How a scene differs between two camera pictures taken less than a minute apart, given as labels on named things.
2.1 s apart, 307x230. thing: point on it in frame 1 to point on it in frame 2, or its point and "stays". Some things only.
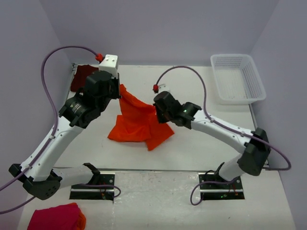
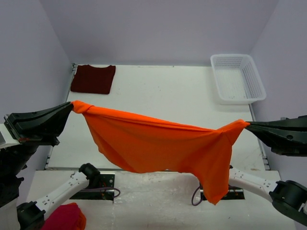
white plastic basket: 238,80 stays
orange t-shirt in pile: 81,222 stays
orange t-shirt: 138,122 to 143,144
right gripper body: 163,117 to 287,150
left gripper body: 114,93 to 18,135
